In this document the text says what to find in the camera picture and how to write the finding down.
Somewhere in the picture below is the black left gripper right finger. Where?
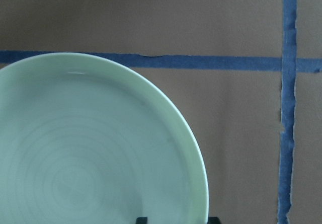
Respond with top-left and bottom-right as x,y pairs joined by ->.
208,216 -> 220,224

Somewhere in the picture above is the light green round plate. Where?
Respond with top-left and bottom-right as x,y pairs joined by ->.
1,53 -> 209,223

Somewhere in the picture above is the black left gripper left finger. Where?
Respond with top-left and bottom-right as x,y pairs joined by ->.
135,217 -> 147,224

